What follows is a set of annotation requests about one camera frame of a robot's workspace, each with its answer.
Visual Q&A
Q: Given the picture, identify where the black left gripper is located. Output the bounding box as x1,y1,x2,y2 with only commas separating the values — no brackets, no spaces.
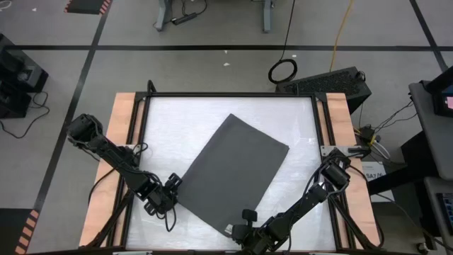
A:
142,172,184,216

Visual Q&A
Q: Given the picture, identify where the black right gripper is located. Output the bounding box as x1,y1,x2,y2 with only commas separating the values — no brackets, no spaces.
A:
231,208,280,255

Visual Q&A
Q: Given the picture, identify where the grey waffle weave towel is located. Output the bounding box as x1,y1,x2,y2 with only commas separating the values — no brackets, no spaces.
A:
176,113,291,238

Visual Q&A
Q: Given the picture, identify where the silver metal mounting plate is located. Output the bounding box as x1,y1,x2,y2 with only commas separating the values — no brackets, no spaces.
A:
319,144,371,158

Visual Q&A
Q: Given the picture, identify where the white paper label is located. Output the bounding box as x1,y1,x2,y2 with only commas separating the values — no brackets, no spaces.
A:
360,161,396,203

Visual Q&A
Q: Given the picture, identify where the striped hazard floor mat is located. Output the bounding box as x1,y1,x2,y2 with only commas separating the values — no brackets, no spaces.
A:
63,0,113,16
0,208,41,255

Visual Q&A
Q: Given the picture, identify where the black computer tower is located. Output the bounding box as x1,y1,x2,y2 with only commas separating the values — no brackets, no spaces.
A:
275,66,373,115

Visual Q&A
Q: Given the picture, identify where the grey equipment cart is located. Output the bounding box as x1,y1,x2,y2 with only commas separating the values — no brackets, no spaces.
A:
423,176,453,245

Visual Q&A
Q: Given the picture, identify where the black power strip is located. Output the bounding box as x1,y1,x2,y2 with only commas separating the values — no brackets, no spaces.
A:
171,11,199,26

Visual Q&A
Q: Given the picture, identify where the black equipment stack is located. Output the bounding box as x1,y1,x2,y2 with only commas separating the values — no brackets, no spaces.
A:
0,33,50,120

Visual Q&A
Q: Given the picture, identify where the grey side desk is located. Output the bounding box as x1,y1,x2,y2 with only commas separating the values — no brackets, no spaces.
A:
408,65,453,181

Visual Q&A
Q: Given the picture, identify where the black screen device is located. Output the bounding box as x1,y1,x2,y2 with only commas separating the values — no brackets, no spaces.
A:
425,66,453,118

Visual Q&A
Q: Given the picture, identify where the black table frame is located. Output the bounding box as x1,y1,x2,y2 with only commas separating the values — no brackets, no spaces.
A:
79,80,385,255

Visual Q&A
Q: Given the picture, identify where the black hanging cable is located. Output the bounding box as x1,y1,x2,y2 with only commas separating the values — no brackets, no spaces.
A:
267,0,299,85

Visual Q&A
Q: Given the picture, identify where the yellow hanging cable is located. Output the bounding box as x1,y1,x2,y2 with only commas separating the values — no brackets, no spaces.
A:
329,0,355,72

